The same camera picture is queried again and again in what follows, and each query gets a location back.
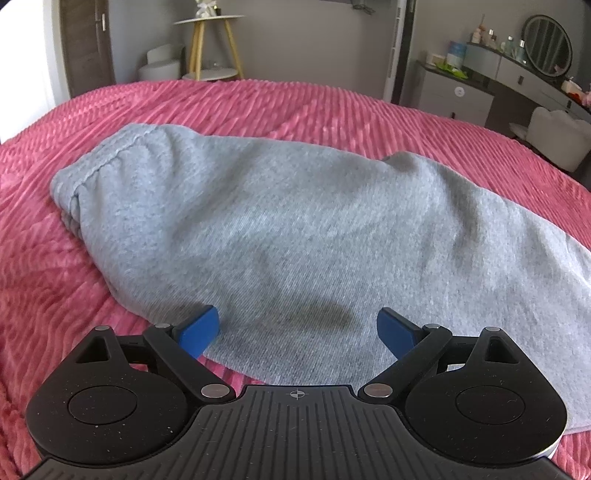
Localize grey drawer cabinet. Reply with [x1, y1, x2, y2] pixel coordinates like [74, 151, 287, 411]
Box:
[414, 60, 497, 126]

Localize grey sweat pants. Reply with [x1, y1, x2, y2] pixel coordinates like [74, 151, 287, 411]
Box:
[48, 124, 591, 435]

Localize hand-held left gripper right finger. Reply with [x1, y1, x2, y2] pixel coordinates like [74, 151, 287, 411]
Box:
[358, 307, 515, 402]

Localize round vanity mirror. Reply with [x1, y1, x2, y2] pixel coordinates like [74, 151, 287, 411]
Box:
[521, 15, 574, 77]

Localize blue and white canister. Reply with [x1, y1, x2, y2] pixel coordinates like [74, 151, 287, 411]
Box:
[446, 41, 468, 70]

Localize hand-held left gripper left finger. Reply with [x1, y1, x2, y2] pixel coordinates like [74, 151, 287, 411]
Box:
[74, 305, 234, 402]

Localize white round stool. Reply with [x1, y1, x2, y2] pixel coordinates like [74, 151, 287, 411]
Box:
[137, 45, 186, 84]

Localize white upholstered chair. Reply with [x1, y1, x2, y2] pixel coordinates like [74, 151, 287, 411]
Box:
[509, 106, 591, 174]

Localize two-tier wooden-leg side table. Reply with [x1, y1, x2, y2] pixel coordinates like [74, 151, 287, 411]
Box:
[173, 14, 245, 83]

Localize grey vanity desk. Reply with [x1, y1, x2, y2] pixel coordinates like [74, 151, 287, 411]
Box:
[413, 41, 591, 137]

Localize pink ribbed blanket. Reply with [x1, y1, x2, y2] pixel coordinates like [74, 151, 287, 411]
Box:
[0, 78, 591, 480]

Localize wooden door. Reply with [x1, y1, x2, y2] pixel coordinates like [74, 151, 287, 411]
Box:
[60, 0, 115, 99]

